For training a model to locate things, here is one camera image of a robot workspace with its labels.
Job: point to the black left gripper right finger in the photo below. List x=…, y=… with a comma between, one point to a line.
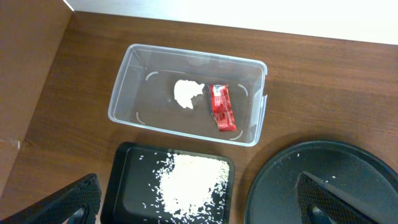
x=320, y=202

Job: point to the round black tray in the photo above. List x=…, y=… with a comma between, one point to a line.
x=271, y=198

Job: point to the white tissue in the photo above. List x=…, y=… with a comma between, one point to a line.
x=185, y=90

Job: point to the black rectangular tray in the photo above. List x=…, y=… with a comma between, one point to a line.
x=122, y=197

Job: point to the pile of white rice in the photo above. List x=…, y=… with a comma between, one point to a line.
x=180, y=188

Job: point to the clear plastic bin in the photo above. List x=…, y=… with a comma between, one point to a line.
x=169, y=90

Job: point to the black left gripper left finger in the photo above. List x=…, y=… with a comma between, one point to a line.
x=78, y=202

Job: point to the red sauce packet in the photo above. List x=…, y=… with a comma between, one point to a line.
x=221, y=108

